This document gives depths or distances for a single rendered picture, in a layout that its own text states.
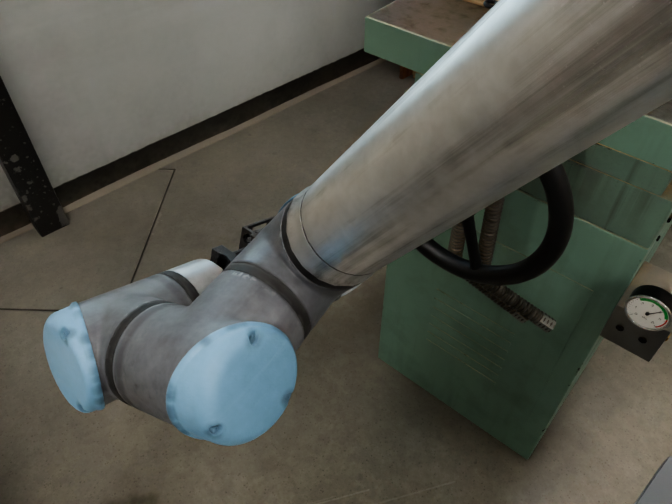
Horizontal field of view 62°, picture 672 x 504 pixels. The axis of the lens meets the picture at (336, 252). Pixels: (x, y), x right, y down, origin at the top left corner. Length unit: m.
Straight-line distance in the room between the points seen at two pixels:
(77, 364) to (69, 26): 1.49
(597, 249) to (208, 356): 0.69
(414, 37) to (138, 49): 1.24
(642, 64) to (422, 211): 0.14
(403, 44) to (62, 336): 0.67
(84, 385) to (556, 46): 0.40
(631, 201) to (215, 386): 0.66
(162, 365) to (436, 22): 0.72
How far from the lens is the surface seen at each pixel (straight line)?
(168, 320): 0.45
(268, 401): 0.43
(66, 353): 0.51
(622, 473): 1.55
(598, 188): 0.89
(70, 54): 1.92
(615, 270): 0.96
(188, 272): 0.56
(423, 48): 0.93
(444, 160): 0.31
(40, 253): 2.01
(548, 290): 1.04
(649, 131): 0.83
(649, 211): 0.89
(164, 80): 2.09
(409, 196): 0.33
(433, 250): 0.84
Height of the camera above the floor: 1.29
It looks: 46 degrees down
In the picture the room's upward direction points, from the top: straight up
